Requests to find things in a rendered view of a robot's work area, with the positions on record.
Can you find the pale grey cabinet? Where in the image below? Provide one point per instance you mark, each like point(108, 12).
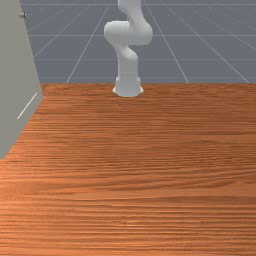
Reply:
point(15, 73)

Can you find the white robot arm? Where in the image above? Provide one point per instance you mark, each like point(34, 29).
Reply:
point(128, 66)

